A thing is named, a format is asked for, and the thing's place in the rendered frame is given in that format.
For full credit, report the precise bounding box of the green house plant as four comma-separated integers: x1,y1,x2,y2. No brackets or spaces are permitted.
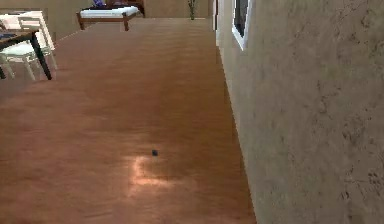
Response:
187,0,198,21

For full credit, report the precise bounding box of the white chair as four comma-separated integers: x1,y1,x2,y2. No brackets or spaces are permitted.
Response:
0,16,58,81
0,10,48,32

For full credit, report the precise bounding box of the brown table with black legs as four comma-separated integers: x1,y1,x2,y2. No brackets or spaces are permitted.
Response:
0,28,53,81

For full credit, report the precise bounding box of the white framed window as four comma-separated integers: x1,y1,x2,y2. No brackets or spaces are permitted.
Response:
231,0,253,52

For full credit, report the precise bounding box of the white cushioned wooden bench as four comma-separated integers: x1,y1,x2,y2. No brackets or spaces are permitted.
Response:
76,5,140,32

